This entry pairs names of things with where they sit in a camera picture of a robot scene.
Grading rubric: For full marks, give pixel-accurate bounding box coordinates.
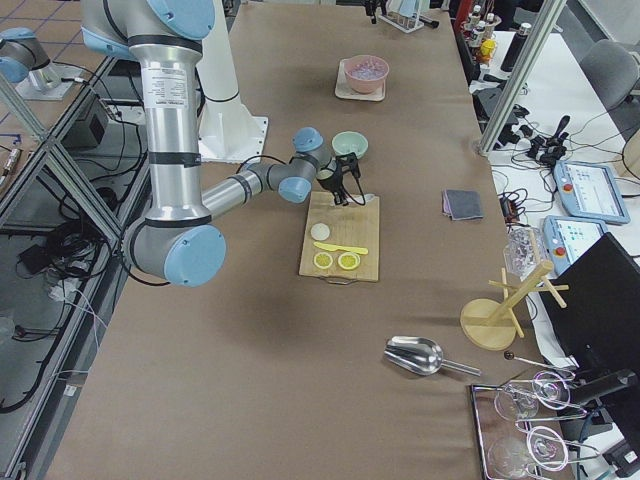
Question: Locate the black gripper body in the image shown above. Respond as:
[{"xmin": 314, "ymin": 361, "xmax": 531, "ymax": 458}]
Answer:
[
  {"xmin": 318, "ymin": 168, "xmax": 346, "ymax": 196},
  {"xmin": 363, "ymin": 0, "xmax": 385, "ymax": 24}
]

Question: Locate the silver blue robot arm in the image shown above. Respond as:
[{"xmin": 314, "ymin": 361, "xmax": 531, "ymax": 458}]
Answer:
[
  {"xmin": 81, "ymin": 1, "xmax": 357, "ymax": 287},
  {"xmin": 1, "ymin": 1, "xmax": 227, "ymax": 83}
]

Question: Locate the mint green bowl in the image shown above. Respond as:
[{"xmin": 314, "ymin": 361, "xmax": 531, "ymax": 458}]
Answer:
[{"xmin": 331, "ymin": 131, "xmax": 369, "ymax": 160}]

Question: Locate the pink bowl of ice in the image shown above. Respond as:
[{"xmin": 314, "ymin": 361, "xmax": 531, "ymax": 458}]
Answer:
[{"xmin": 344, "ymin": 55, "xmax": 390, "ymax": 94}]

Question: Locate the metal ice scoop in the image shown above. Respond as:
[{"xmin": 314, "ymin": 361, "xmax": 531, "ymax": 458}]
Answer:
[{"xmin": 384, "ymin": 336, "xmax": 482, "ymax": 377}]

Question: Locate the clear plastic ice container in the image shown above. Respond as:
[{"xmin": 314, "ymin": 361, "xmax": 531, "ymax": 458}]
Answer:
[{"xmin": 503, "ymin": 227, "xmax": 549, "ymax": 279}]

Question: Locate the bamboo cutting board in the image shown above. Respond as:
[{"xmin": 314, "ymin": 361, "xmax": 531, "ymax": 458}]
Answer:
[{"xmin": 299, "ymin": 191, "xmax": 380, "ymax": 282}]

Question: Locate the white cup rack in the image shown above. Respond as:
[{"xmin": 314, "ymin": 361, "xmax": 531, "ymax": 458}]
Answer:
[{"xmin": 380, "ymin": 0, "xmax": 439, "ymax": 33}]

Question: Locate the white round slice toy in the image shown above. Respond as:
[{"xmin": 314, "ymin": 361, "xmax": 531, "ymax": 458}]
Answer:
[{"xmin": 310, "ymin": 223, "xmax": 331, "ymax": 242}]

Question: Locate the lemon half toy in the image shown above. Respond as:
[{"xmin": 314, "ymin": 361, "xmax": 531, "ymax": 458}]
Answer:
[
  {"xmin": 337, "ymin": 252, "xmax": 361, "ymax": 271},
  {"xmin": 313, "ymin": 251, "xmax": 333, "ymax": 270}
]

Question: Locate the beige plastic tray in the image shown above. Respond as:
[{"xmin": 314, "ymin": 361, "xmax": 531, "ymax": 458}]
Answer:
[{"xmin": 334, "ymin": 59, "xmax": 386, "ymax": 102}]

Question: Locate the grey folded cloth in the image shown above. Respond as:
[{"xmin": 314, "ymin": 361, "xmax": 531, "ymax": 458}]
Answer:
[{"xmin": 442, "ymin": 189, "xmax": 484, "ymax": 221}]

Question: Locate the black water bottle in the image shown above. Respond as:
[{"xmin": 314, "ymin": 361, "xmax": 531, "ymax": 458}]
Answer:
[{"xmin": 500, "ymin": 22, "xmax": 532, "ymax": 73}]

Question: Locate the wooden mug tree stand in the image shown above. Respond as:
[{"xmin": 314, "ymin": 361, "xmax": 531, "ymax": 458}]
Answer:
[{"xmin": 460, "ymin": 260, "xmax": 570, "ymax": 351}]

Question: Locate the lower blue teach pendant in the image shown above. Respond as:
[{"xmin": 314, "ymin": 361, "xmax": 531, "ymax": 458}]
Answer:
[{"xmin": 542, "ymin": 215, "xmax": 608, "ymax": 275}]

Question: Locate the blue teach pendant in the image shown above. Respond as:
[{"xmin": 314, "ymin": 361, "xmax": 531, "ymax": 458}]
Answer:
[
  {"xmin": 553, "ymin": 160, "xmax": 631, "ymax": 225},
  {"xmin": 542, "ymin": 215, "xmax": 608, "ymax": 275}
]

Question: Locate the upper blue teach pendant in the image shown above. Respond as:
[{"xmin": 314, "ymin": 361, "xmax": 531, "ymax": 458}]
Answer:
[{"xmin": 553, "ymin": 160, "xmax": 631, "ymax": 225}]

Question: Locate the grey office chair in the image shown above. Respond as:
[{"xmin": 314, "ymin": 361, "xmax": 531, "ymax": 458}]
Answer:
[{"xmin": 579, "ymin": 39, "xmax": 639, "ymax": 110}]

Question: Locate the black monitor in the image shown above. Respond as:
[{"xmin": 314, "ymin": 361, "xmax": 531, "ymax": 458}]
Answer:
[{"xmin": 540, "ymin": 233, "xmax": 639, "ymax": 373}]

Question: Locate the upper wine glass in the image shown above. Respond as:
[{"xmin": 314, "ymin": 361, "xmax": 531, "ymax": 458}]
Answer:
[{"xmin": 494, "ymin": 371, "xmax": 570, "ymax": 421}]

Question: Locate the wine glass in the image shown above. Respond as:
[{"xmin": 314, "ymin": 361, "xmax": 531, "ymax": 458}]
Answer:
[
  {"xmin": 487, "ymin": 425, "xmax": 599, "ymax": 476},
  {"xmin": 494, "ymin": 371, "xmax": 570, "ymax": 421}
]

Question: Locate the metal glass rack tray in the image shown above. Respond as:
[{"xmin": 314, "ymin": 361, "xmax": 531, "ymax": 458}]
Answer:
[{"xmin": 470, "ymin": 385, "xmax": 587, "ymax": 479}]

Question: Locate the lower wine glass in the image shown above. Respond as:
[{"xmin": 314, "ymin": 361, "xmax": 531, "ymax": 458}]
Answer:
[{"xmin": 487, "ymin": 425, "xmax": 599, "ymax": 476}]

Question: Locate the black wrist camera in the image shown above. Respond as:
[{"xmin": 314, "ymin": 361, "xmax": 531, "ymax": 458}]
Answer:
[{"xmin": 335, "ymin": 152, "xmax": 361, "ymax": 179}]

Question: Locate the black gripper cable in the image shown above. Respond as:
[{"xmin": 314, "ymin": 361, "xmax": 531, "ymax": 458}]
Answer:
[{"xmin": 234, "ymin": 158, "xmax": 369, "ymax": 208}]

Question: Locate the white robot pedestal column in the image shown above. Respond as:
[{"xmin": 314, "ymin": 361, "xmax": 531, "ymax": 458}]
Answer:
[{"xmin": 197, "ymin": 1, "xmax": 268, "ymax": 163}]

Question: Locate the aluminium frame post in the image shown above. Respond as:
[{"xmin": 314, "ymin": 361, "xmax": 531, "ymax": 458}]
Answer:
[{"xmin": 476, "ymin": 0, "xmax": 566, "ymax": 157}]

